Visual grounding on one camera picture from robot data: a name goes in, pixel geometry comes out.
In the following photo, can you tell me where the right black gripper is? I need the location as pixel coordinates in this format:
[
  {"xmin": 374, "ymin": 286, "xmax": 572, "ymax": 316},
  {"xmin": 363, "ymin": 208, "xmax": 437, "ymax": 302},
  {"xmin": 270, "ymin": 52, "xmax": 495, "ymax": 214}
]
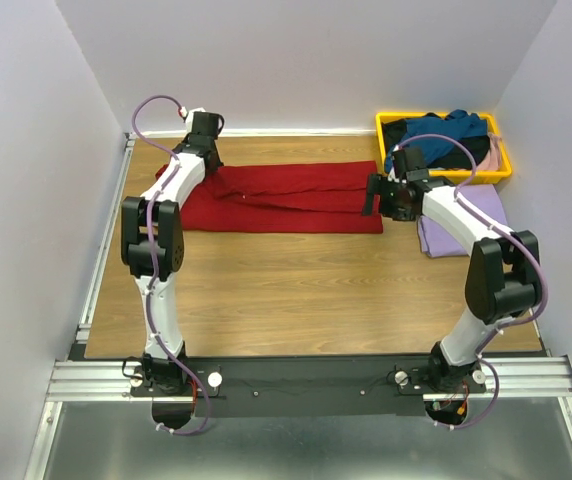
[{"xmin": 360, "ymin": 172, "xmax": 416, "ymax": 223}]

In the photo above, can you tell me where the red t shirt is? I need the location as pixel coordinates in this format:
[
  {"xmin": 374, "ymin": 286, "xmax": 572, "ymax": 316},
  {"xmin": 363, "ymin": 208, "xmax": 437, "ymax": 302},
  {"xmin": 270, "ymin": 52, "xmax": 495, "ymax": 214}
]
[{"xmin": 180, "ymin": 161, "xmax": 383, "ymax": 235}]

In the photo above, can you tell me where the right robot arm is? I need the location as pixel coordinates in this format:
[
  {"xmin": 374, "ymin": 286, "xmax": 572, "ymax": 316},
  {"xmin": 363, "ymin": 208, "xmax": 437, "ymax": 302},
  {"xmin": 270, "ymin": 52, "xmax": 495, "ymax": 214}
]
[{"xmin": 362, "ymin": 147, "xmax": 547, "ymax": 392}]

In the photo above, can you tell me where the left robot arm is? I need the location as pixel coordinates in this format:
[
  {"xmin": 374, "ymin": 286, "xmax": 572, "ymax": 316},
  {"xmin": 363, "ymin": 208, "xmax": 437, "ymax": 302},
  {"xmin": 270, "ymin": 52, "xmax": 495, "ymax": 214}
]
[{"xmin": 121, "ymin": 108, "xmax": 224, "ymax": 395}]

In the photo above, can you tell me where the folded purple t shirt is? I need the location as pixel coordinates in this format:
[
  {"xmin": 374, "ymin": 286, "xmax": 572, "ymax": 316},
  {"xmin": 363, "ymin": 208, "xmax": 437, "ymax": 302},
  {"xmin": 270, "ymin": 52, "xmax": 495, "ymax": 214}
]
[{"xmin": 417, "ymin": 184, "xmax": 508, "ymax": 258}]

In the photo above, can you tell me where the blue t shirt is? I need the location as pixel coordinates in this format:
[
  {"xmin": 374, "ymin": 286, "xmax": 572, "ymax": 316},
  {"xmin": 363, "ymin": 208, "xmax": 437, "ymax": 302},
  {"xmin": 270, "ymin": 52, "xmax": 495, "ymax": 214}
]
[{"xmin": 383, "ymin": 108, "xmax": 489, "ymax": 176}]

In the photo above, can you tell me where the yellow plastic bin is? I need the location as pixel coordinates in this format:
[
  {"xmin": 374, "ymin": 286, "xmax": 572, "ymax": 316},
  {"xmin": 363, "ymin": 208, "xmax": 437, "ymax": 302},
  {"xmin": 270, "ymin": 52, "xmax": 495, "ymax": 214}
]
[{"xmin": 375, "ymin": 109, "xmax": 512, "ymax": 184}]

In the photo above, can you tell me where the pink t shirt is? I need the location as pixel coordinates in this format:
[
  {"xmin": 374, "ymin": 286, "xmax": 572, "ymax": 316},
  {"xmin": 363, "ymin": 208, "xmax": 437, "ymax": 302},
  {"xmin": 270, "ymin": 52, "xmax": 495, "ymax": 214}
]
[{"xmin": 477, "ymin": 132, "xmax": 502, "ymax": 172}]

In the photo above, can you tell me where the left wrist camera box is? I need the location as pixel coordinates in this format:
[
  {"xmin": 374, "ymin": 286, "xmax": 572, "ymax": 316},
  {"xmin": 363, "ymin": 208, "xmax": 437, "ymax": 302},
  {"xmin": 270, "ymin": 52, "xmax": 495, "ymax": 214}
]
[{"xmin": 180, "ymin": 107, "xmax": 205, "ymax": 125}]

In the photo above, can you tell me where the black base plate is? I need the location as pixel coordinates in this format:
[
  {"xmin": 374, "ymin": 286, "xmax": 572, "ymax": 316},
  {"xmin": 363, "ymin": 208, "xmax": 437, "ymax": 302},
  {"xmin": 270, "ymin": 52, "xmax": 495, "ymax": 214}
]
[{"xmin": 122, "ymin": 354, "xmax": 486, "ymax": 426}]

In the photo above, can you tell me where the aluminium front rail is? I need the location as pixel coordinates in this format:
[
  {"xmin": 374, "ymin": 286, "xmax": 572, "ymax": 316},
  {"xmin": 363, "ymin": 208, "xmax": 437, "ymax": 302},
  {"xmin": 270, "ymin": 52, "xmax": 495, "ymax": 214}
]
[{"xmin": 46, "ymin": 357, "xmax": 572, "ymax": 402}]

